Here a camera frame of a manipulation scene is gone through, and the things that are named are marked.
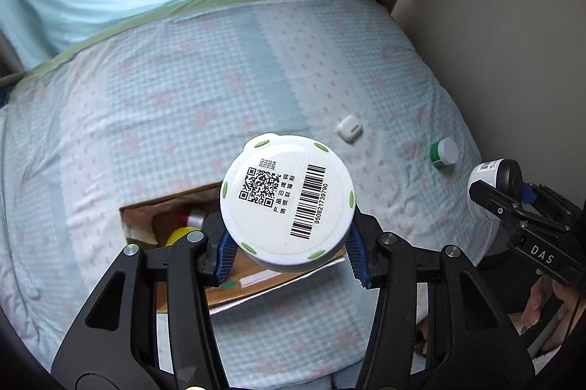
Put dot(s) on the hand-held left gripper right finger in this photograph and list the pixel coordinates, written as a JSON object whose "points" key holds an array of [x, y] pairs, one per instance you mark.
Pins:
{"points": [[358, 255]]}

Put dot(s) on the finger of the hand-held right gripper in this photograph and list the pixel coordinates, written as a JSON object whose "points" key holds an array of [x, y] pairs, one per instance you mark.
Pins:
{"points": [[549, 200], [503, 206]]}

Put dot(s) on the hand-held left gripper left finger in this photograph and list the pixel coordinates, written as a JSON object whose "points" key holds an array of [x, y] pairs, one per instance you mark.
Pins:
{"points": [[226, 253]]}

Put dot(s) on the white jar with black lid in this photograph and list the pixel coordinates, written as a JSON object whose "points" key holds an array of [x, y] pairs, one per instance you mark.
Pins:
{"points": [[503, 178]]}

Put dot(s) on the cardboard box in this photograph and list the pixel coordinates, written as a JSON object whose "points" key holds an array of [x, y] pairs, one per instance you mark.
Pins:
{"points": [[229, 298]]}

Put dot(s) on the red jar with pale lid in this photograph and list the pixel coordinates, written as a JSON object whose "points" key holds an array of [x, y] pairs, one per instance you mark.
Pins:
{"points": [[194, 218]]}

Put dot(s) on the yellowish clear tape roll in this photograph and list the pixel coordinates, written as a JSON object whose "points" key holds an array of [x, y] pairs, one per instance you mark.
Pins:
{"points": [[177, 236]]}

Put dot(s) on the white round container green dots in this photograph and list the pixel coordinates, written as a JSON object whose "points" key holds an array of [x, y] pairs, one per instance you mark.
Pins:
{"points": [[284, 197]]}

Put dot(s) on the person's right hand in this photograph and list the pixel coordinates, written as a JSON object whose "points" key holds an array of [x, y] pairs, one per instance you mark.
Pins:
{"points": [[533, 307]]}

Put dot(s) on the green jar with white lid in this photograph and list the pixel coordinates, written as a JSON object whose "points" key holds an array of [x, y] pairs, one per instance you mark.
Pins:
{"points": [[442, 154]]}

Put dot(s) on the white earbud case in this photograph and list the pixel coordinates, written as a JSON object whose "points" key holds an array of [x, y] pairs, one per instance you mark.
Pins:
{"points": [[349, 128]]}

